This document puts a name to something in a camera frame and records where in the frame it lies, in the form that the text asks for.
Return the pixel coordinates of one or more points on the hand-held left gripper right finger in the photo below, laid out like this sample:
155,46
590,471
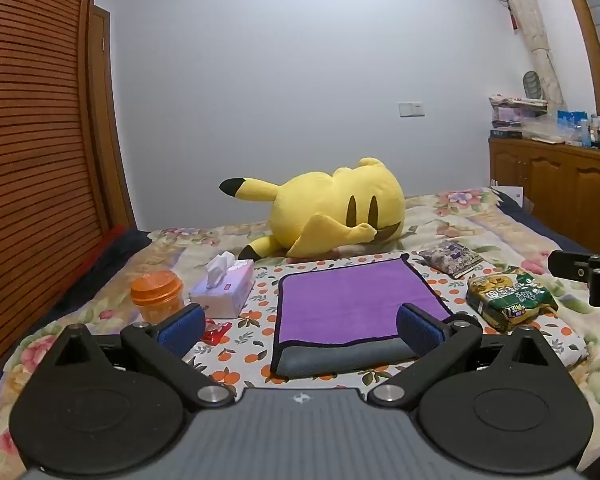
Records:
421,331

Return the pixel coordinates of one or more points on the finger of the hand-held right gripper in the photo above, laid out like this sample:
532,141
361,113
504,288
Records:
567,264

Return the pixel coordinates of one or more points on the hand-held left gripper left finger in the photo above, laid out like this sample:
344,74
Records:
182,329

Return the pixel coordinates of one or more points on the purple grey microfiber towel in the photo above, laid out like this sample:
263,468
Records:
350,300

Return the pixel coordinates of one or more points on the red snack wrapper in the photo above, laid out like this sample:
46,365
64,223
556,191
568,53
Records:
216,331

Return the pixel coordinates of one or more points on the orange plastic jar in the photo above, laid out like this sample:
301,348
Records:
155,296

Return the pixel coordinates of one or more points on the white pink tissue box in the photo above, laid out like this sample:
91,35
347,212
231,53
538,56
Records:
225,292

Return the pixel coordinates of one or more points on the green yellow noodle packet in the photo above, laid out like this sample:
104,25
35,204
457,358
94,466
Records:
510,297

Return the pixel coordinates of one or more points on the orange fruit print cloth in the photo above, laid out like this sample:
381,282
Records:
252,321

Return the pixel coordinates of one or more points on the purple snack packet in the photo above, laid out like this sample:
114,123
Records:
451,256

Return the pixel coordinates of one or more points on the wooden cabinet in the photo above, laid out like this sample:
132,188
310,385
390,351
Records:
555,180

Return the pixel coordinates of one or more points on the white cardboard box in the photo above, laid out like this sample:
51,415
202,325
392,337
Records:
510,194

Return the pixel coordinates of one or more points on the clear plastic box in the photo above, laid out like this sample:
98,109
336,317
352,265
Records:
542,129

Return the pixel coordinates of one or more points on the blue tissue packet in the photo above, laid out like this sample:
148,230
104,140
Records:
571,126

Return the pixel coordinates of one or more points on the stack of magazines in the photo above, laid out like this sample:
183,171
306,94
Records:
515,112

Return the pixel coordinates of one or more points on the yellow plush toy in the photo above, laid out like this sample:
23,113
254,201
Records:
320,200

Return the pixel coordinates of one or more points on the small desk fan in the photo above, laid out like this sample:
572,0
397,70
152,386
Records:
532,85

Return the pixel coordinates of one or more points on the slatted wooden wardrobe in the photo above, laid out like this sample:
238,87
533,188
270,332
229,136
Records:
30,160

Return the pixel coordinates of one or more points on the cream curtain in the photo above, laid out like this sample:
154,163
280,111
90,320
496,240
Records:
530,25

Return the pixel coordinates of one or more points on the white wall switch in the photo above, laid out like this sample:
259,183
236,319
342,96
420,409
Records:
411,109

